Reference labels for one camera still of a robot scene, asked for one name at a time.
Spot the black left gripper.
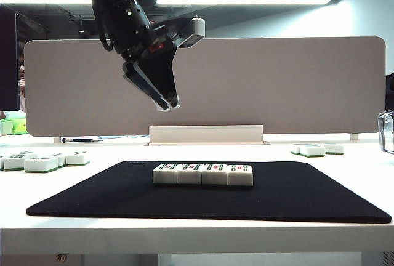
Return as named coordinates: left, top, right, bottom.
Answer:
left=115, top=24, right=181, bottom=111

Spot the five-bamboo mahjong tile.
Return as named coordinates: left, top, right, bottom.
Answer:
left=227, top=164, right=254, bottom=187
left=152, top=163, right=179, bottom=185
left=177, top=163, right=203, bottom=185
left=201, top=163, right=229, bottom=186

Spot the four-bamboo mahjong tile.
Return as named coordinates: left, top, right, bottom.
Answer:
left=66, top=151, right=90, bottom=167

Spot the six-bamboo mahjong tile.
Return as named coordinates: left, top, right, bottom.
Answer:
left=3, top=155, right=27, bottom=172

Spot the black screwdriver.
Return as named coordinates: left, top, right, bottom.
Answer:
left=61, top=137, right=104, bottom=143

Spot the beige desk divider panel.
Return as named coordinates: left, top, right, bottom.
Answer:
left=23, top=36, right=387, bottom=138

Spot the long ceiling light bar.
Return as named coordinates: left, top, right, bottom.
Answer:
left=0, top=0, right=334, bottom=6

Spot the black rectangular mat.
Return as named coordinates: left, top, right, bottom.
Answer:
left=26, top=160, right=392, bottom=224

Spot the person in background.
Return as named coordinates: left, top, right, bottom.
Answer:
left=17, top=49, right=26, bottom=113

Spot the black monitor panel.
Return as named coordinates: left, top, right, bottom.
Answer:
left=0, top=4, right=21, bottom=111

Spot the green white carton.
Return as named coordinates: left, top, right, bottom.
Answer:
left=0, top=118, right=28, bottom=136

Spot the clear plastic container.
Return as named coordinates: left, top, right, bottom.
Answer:
left=377, top=110, right=394, bottom=155

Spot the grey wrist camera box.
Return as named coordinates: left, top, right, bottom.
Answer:
left=177, top=16, right=206, bottom=49

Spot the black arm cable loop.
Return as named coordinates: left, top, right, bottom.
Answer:
left=98, top=30, right=114, bottom=52

